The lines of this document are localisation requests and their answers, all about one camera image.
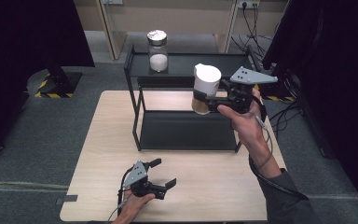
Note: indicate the person's left hand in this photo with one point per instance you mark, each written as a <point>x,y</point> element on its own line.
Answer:
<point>133,207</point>

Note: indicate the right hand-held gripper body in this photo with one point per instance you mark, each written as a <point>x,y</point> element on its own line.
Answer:
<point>245,77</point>

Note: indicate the black curtain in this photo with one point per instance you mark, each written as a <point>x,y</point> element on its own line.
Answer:
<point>21,46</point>
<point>332,62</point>

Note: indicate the person's right hand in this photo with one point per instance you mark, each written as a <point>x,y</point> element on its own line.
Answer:
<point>248,127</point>

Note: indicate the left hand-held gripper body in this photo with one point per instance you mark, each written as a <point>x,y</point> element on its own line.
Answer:
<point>136,177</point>

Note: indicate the white lidded container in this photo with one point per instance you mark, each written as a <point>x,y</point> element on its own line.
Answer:
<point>207,77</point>

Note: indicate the white wall socket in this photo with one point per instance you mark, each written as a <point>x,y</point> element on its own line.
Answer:
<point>248,3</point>

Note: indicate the glass jar with metal lid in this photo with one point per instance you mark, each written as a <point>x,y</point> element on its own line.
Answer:
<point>158,60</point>

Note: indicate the grey floor tape strip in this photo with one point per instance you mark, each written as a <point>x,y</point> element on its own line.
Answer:
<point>66,199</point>

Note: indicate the black metal two-tier shelf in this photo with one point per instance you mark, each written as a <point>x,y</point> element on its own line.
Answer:
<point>186,130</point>

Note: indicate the stand base with striped tape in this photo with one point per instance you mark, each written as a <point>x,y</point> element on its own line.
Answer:
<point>279,91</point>
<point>59,84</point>

